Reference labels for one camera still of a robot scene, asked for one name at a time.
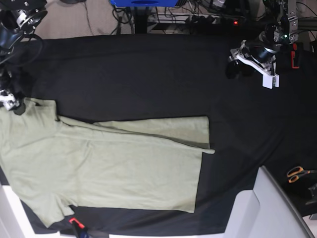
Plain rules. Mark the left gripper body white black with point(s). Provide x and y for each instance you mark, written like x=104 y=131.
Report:
x=261 y=58

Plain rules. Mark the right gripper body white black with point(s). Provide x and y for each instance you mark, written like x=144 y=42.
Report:
x=8 y=98

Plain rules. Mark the light green T-shirt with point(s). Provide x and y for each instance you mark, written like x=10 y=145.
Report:
x=53 y=162

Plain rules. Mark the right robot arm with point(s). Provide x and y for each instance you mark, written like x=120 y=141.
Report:
x=18 y=20

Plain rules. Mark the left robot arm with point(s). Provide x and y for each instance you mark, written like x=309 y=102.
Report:
x=281 y=31

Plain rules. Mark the red black clamp right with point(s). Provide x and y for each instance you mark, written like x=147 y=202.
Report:
x=296 y=55

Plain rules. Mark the red black clamp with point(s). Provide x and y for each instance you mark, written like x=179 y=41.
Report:
x=296 y=55
x=80 y=231

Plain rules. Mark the black power strip red light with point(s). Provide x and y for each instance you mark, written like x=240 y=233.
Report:
x=216 y=20

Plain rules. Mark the black table cloth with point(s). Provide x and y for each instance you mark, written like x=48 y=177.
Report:
x=130 y=77

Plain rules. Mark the white chair left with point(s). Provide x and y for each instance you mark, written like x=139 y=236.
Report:
x=13 y=219

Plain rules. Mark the blue box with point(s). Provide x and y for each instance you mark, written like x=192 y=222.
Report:
x=144 y=3

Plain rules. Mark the red black clamp bottom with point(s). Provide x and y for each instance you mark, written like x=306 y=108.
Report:
x=80 y=231

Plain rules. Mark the black table leg post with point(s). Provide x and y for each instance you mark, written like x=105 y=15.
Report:
x=141 y=15

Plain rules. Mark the orange handled scissors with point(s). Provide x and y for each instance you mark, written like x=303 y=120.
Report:
x=298 y=172

